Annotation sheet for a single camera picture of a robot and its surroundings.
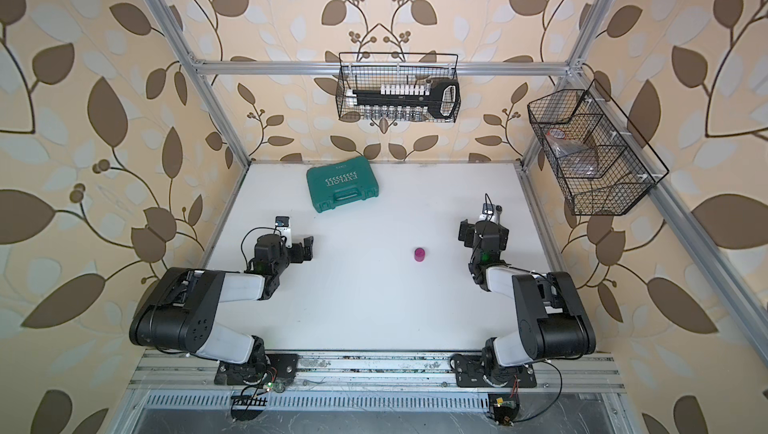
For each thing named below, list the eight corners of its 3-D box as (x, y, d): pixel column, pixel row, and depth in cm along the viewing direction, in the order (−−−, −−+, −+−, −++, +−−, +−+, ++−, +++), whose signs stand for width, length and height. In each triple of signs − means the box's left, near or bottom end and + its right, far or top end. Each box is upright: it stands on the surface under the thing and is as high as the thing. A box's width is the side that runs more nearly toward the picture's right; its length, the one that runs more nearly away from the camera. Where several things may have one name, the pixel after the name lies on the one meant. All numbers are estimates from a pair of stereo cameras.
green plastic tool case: (317, 214, 107) (314, 206, 103) (307, 177, 119) (304, 168, 115) (381, 195, 113) (380, 187, 109) (365, 161, 124) (364, 153, 121)
